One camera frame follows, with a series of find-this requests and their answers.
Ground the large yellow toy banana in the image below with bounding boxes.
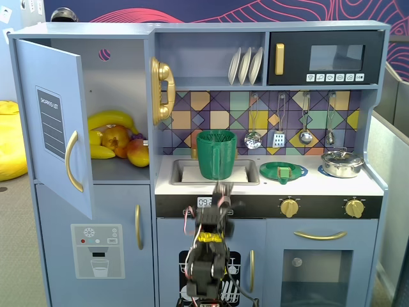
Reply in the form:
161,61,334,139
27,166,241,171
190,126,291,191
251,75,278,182
87,110,141,135

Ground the blue freezer door with dispenser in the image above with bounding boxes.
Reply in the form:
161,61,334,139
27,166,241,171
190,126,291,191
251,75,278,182
35,184,151,307

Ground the small yellow toy banana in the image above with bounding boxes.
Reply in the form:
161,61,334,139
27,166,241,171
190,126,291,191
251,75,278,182
89,144,116,160

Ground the red white servo cable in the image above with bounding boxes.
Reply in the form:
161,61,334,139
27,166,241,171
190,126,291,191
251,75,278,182
183,205,197,237

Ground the steel slotted spatula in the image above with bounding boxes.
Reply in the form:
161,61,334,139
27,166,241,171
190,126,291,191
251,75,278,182
273,92,286,148

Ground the dishwasher door with dish sticker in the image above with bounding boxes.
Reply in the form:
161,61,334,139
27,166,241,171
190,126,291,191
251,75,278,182
156,218,266,307

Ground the gold fridge door handle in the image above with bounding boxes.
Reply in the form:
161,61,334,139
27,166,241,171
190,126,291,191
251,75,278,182
65,130,84,193

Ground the steel ladle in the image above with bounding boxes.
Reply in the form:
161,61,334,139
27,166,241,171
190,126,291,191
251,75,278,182
298,91,314,145

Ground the gold oven door handle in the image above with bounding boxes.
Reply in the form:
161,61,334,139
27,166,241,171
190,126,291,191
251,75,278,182
293,230,348,241

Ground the black round helmet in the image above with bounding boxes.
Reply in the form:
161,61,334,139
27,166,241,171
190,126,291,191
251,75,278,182
50,8,79,23

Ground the yellow bean bag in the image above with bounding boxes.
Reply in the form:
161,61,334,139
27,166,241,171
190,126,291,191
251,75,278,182
0,100,29,182

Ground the steel serving spoon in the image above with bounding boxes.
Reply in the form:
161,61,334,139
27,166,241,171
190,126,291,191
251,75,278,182
325,91,336,145

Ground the black microwave door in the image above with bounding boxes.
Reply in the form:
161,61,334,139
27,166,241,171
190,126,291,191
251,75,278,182
267,30,386,86

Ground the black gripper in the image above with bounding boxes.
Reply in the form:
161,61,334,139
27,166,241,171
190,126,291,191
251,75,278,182
212,182,236,211

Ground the white toy plate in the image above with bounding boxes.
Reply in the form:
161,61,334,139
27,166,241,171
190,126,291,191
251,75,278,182
238,47,252,86
228,47,243,86
248,47,264,85

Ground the gold toy telephone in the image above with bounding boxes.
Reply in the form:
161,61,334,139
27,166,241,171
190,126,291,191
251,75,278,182
150,56,176,126

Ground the gold microwave handle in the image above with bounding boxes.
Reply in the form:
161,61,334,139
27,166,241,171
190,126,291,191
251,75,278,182
275,43,285,76

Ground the blue oven door with window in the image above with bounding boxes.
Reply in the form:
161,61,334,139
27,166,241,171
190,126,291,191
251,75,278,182
265,219,380,307

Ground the blue toy kitchen body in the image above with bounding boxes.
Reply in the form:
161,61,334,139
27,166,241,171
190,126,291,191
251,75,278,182
6,19,391,307

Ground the steel slotted skimmer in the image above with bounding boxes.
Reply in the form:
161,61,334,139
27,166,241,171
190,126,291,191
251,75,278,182
244,92,263,150

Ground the orange toy pomegranate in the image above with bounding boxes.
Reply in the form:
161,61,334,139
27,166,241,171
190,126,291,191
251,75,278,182
101,125,131,159

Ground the steel pot lid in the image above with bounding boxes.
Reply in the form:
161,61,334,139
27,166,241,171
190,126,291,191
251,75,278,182
321,147,364,167

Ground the steel toy pot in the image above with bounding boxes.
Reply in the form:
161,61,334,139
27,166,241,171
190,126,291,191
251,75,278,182
321,158,366,178

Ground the green ribbed cup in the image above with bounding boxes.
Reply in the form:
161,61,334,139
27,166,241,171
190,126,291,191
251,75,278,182
196,129,239,180

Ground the grey metal sink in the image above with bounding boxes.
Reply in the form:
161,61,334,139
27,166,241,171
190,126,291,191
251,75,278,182
169,159,261,186

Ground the gold dishwasher door handle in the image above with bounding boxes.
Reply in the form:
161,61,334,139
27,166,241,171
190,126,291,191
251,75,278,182
249,249,256,294

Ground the gold freezer door handle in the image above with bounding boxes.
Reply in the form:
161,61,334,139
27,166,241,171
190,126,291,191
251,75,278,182
134,203,144,251

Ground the blue fridge door shopping list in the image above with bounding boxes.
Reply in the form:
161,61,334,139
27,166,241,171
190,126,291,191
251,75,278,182
14,38,95,221

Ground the gold stove knob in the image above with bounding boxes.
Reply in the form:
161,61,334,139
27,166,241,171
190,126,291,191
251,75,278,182
344,198,365,219
280,198,300,219

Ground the green plate with toy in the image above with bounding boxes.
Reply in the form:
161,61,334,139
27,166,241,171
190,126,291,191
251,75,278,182
259,161,304,185

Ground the red yellow toy mango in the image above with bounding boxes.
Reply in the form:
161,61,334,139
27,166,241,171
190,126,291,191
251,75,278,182
127,139,150,168

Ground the small yellow toy fruit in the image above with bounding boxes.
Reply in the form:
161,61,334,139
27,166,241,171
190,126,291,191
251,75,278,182
88,130,105,146

